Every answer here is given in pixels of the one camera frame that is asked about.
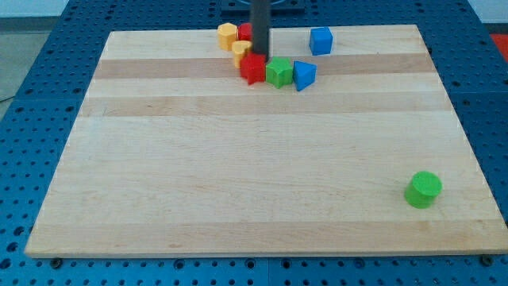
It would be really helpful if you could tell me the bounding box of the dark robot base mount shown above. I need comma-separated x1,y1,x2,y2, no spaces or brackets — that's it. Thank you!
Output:
219,0,306,12

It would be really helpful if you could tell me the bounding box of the yellow heart block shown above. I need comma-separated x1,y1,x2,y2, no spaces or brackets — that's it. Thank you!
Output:
231,41,252,68

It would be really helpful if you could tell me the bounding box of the blue cube block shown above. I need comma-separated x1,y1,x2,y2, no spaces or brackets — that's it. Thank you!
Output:
309,27,333,56

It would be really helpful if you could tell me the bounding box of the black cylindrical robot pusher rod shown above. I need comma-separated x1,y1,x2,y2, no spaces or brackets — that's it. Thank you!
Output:
249,0,271,61

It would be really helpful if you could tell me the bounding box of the red star block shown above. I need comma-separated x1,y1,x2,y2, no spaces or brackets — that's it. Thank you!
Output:
241,52,266,85

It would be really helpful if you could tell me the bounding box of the red round block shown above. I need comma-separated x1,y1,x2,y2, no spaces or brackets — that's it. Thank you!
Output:
237,22,252,41

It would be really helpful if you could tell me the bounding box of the large wooden board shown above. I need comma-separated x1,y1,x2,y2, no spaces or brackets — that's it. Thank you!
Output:
25,25,507,258

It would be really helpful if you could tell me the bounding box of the green cylinder block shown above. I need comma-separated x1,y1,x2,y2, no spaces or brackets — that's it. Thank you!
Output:
404,171,443,209

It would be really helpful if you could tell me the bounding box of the green star block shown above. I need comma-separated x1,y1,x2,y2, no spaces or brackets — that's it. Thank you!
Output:
265,56,293,88

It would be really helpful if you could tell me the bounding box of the blue triangle block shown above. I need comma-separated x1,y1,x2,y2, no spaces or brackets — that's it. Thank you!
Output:
293,61,318,91

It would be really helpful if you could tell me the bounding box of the yellow hexagon block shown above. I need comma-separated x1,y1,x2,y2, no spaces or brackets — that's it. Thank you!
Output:
217,22,237,51

